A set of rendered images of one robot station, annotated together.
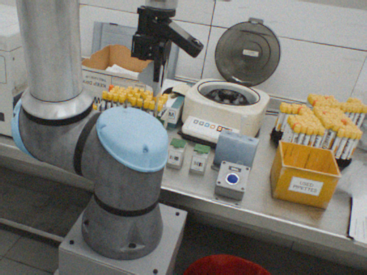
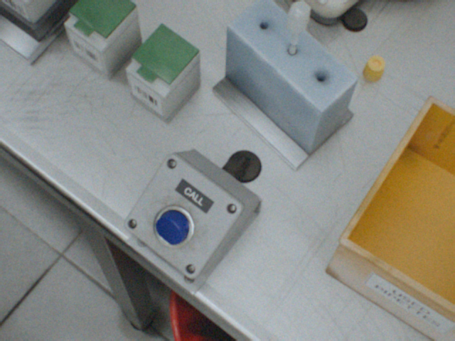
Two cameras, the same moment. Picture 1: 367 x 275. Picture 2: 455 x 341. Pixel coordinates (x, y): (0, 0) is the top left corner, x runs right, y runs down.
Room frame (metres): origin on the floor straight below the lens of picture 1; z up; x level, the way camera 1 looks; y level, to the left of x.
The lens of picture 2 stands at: (0.66, -0.34, 1.57)
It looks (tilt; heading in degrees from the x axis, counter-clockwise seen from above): 70 degrees down; 19
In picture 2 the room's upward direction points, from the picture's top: 3 degrees clockwise
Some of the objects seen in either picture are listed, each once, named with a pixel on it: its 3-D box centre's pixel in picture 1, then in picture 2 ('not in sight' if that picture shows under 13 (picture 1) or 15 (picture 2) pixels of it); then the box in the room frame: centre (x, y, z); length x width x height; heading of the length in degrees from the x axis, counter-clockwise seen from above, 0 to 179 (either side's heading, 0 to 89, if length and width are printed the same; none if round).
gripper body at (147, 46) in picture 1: (154, 34); not in sight; (0.97, -0.02, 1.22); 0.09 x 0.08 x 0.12; 74
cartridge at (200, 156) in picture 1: (199, 159); (164, 74); (0.94, -0.18, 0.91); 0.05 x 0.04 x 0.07; 164
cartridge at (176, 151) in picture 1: (176, 153); (104, 30); (0.96, -0.12, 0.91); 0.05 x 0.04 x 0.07; 164
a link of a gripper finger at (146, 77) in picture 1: (149, 79); not in sight; (0.95, -0.02, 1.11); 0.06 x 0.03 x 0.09; 74
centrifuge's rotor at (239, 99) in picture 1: (226, 101); not in sight; (1.23, -0.28, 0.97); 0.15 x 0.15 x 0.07
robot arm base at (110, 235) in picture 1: (124, 209); not in sight; (0.58, 0.01, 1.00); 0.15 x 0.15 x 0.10
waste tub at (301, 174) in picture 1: (302, 173); (449, 233); (0.89, -0.44, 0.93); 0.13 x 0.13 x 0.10; 79
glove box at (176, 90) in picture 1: (173, 99); not in sight; (1.30, -0.12, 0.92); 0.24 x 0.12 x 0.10; 164
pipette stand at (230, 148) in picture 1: (234, 152); (286, 79); (0.97, -0.28, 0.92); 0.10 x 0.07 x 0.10; 66
